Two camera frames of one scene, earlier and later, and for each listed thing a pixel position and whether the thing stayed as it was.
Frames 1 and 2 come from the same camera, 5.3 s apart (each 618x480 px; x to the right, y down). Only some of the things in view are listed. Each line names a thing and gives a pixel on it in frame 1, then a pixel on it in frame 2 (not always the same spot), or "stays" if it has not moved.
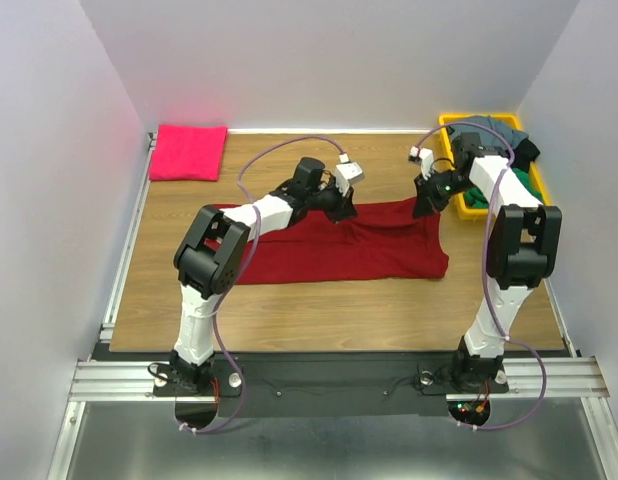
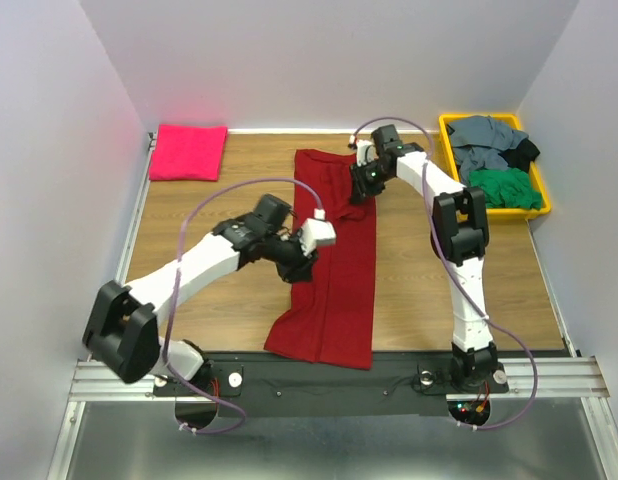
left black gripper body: x=329 y=200 -> x=288 y=256
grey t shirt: x=492 y=131 stays
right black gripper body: x=438 y=189 -> x=369 y=178
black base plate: x=302 y=384 stays
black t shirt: x=524 y=153 stays
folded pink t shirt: x=187 y=152 stays
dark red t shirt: x=390 y=243 -> x=331 y=318
